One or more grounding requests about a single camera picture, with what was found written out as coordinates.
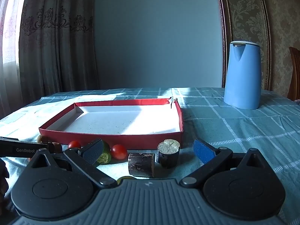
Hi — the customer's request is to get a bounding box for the teal checked tablecloth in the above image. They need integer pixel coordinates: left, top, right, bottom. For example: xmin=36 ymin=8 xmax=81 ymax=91
xmin=0 ymin=87 xmax=300 ymax=225

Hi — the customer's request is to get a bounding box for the green cucumber piece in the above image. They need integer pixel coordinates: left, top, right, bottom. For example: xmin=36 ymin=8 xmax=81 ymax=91
xmin=95 ymin=141 xmax=112 ymax=165

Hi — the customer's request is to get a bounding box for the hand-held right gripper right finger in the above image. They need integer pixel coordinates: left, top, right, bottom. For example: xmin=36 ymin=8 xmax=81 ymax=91
xmin=179 ymin=139 xmax=270 ymax=189

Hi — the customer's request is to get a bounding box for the dark sugarcane piece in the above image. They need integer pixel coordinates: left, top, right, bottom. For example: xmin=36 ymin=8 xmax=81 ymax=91
xmin=128 ymin=152 xmax=156 ymax=178
xmin=156 ymin=139 xmax=180 ymax=169

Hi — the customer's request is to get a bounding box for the sheer white curtain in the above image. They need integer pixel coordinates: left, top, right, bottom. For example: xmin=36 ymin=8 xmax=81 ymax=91
xmin=0 ymin=0 xmax=31 ymax=120

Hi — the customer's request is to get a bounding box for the wooden chair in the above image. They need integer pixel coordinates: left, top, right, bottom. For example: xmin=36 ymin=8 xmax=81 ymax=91
xmin=287 ymin=46 xmax=300 ymax=101

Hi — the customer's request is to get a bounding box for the brown patterned curtain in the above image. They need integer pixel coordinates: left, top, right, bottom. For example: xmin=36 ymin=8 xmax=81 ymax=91
xmin=19 ymin=0 xmax=99 ymax=95

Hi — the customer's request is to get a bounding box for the red cardboard box tray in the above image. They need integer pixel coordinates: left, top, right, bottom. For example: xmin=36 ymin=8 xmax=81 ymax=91
xmin=39 ymin=98 xmax=183 ymax=150

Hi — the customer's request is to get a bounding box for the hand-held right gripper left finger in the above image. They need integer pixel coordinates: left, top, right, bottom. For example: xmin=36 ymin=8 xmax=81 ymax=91
xmin=25 ymin=139 xmax=118 ymax=189

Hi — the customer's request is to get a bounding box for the person's left hand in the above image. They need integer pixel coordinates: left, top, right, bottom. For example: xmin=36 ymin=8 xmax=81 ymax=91
xmin=0 ymin=158 xmax=10 ymax=201

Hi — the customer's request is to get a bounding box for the dark wooden wall moulding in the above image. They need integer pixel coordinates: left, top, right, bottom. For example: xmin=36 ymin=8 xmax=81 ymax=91
xmin=214 ymin=0 xmax=273 ymax=91

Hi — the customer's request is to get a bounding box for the green tomato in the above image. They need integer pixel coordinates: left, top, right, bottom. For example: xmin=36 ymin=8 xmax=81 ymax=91
xmin=116 ymin=176 xmax=137 ymax=185

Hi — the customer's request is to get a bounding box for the blue electric kettle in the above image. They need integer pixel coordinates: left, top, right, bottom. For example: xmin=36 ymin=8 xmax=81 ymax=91
xmin=223 ymin=40 xmax=261 ymax=110

